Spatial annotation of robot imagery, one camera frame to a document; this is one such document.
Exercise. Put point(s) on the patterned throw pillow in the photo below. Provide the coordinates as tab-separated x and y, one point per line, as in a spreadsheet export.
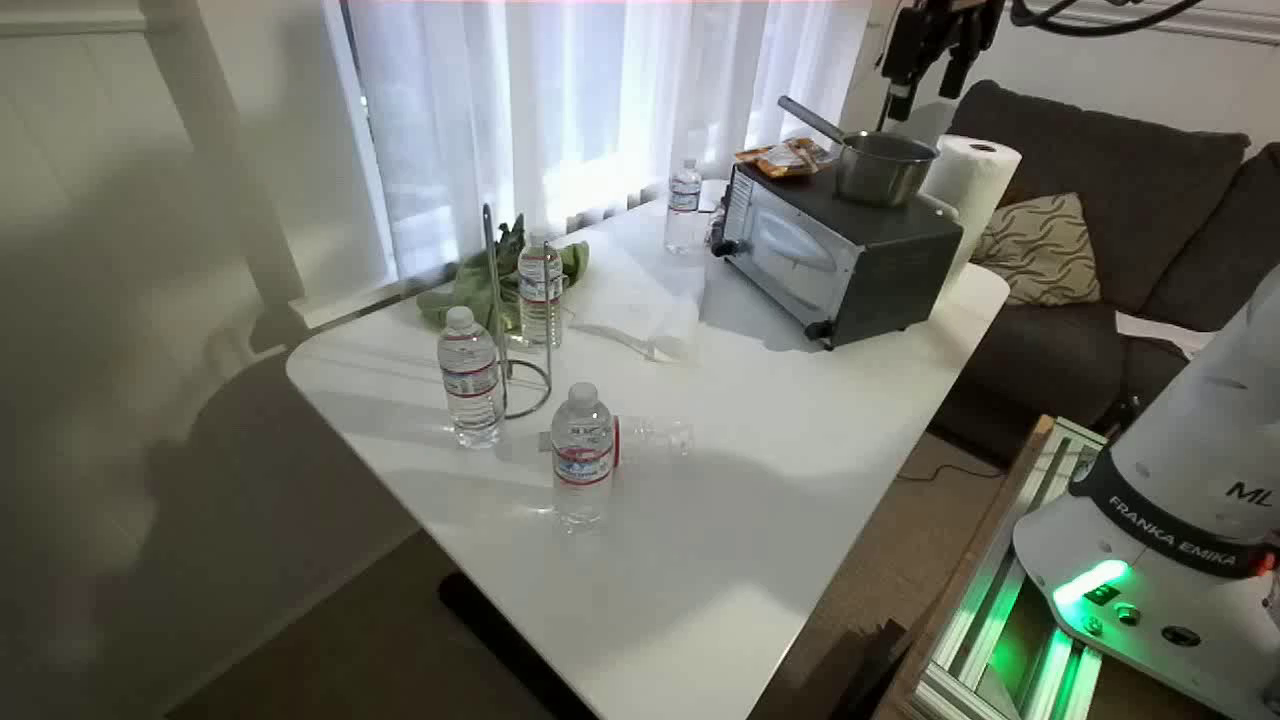
1040	251

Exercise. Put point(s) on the water bottle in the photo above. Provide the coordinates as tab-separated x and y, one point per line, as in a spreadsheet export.
472	387
681	211
585	443
542	289

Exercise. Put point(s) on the far water bottle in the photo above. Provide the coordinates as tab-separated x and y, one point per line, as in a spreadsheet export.
681	211

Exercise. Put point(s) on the black cable overhead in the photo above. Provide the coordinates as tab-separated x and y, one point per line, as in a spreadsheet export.
1092	19

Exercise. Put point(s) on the middle water bottle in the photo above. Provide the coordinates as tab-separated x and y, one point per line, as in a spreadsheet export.
542	289

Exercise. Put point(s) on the front water bottle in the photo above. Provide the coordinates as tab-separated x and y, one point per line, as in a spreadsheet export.
585	443

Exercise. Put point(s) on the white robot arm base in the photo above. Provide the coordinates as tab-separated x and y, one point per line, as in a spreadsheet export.
1167	551

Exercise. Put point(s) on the silver pot with handle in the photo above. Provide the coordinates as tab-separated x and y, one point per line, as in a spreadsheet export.
870	164

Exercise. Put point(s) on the aluminium frame mount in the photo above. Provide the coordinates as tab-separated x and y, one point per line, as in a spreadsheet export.
989	647

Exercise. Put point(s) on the snack bag on oven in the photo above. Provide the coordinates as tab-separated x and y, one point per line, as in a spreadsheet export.
794	156

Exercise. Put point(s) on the dark grey sofa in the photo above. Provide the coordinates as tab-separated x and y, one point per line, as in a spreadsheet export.
1180	229

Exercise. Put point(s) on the left water bottle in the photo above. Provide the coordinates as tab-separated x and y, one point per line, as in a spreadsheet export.
472	387

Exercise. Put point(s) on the green leafy plant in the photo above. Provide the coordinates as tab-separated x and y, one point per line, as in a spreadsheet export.
486	285

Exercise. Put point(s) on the white paper towel roll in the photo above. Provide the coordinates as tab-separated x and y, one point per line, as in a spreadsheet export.
969	179

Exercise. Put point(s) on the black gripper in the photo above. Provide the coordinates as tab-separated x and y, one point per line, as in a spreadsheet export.
924	34

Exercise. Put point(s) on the white sheer curtain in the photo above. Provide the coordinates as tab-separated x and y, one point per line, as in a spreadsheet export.
567	111

